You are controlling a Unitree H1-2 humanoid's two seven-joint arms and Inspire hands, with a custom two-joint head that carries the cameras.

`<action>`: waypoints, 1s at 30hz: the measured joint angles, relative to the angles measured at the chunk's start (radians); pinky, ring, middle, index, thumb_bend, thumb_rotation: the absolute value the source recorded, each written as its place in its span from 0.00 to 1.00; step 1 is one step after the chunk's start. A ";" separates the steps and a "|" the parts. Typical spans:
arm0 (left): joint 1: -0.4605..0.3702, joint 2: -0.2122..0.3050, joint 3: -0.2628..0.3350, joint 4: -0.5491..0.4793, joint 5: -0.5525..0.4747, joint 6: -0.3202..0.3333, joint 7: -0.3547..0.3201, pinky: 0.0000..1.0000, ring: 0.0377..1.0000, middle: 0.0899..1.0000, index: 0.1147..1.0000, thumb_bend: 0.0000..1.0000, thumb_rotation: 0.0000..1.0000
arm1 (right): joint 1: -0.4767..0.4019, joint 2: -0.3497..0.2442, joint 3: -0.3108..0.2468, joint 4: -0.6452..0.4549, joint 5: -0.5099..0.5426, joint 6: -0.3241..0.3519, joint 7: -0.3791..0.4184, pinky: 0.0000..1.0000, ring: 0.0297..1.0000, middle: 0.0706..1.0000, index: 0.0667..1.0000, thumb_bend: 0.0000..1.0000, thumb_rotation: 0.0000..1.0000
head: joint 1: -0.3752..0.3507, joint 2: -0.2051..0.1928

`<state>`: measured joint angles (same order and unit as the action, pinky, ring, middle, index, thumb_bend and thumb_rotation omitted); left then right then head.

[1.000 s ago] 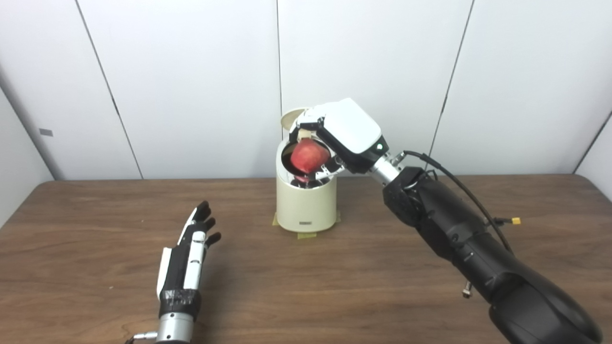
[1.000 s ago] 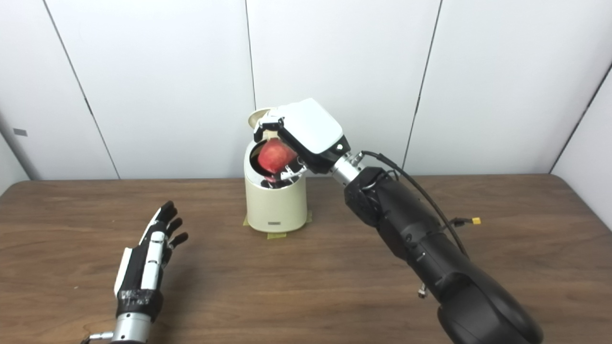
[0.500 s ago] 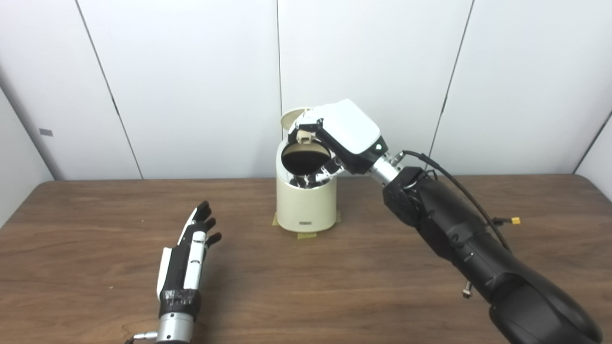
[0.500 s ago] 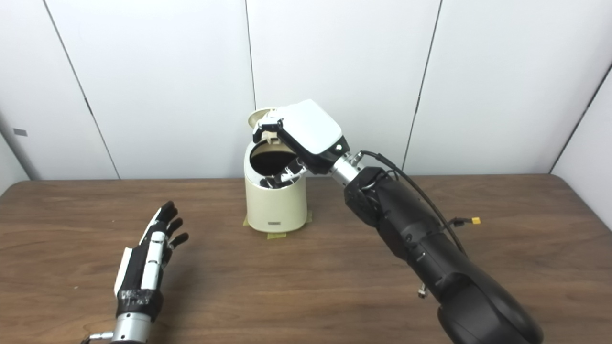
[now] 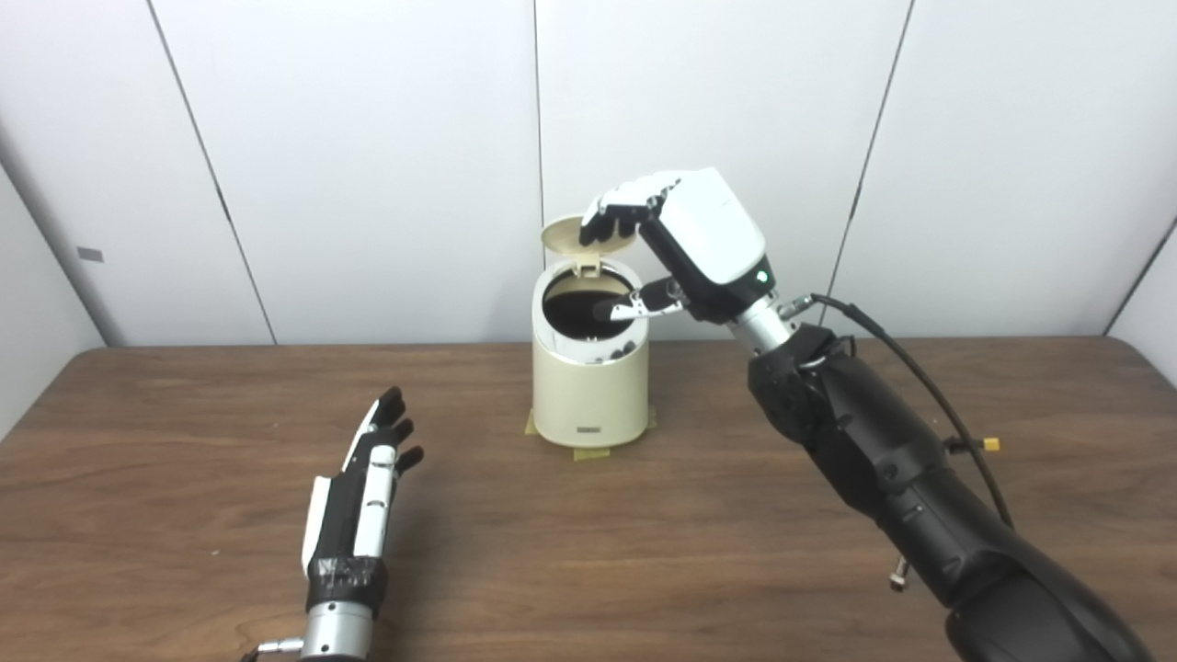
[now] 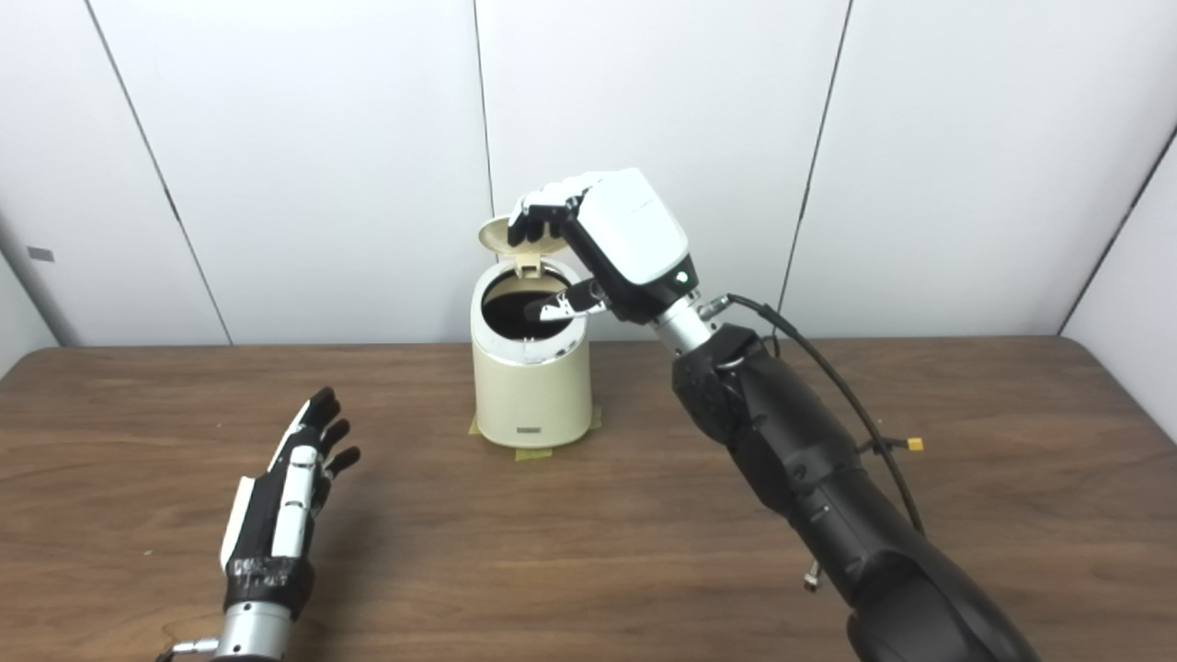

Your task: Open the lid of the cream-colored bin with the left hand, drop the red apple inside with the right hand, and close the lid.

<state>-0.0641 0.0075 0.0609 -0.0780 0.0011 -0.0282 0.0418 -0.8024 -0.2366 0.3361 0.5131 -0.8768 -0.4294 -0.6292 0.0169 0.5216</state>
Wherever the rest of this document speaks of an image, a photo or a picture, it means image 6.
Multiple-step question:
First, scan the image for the cream-colored round bin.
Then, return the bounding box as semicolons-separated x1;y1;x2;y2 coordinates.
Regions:
471;257;593;449

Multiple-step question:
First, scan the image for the cream round bin lid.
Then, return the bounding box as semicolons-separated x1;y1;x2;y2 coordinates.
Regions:
478;216;571;277

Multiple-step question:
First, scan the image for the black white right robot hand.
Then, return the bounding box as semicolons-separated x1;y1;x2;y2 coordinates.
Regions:
507;168;700;325

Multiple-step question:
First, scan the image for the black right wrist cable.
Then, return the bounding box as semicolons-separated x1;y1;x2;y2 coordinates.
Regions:
699;294;925;534

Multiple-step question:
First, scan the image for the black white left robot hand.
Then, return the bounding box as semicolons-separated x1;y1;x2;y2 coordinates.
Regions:
219;386;361;619

